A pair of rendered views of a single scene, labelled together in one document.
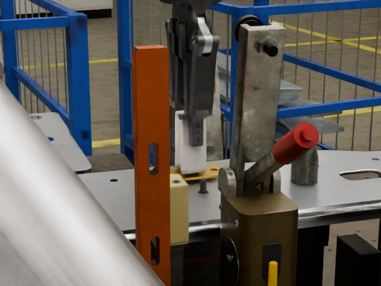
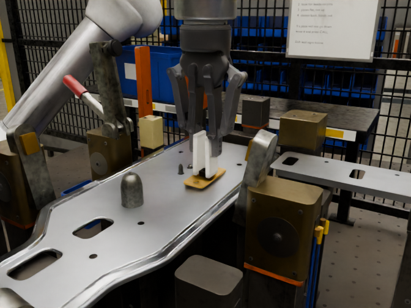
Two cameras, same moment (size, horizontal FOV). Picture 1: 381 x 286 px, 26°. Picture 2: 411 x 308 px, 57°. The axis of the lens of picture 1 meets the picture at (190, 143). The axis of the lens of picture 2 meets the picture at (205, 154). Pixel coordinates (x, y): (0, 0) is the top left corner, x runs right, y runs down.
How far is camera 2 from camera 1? 1.42 m
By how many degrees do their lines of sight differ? 124
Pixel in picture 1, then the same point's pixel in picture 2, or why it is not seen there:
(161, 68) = (137, 56)
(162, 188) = (140, 110)
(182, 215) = (141, 132)
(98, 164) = not seen: hidden behind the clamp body
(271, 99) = (99, 80)
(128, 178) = (235, 167)
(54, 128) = (386, 187)
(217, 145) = (237, 205)
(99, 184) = (240, 160)
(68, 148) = (322, 175)
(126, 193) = not seen: hidden behind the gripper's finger
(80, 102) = not seen: outside the picture
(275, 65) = (95, 62)
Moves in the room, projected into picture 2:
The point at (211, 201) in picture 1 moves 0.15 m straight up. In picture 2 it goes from (166, 169) to (163, 85)
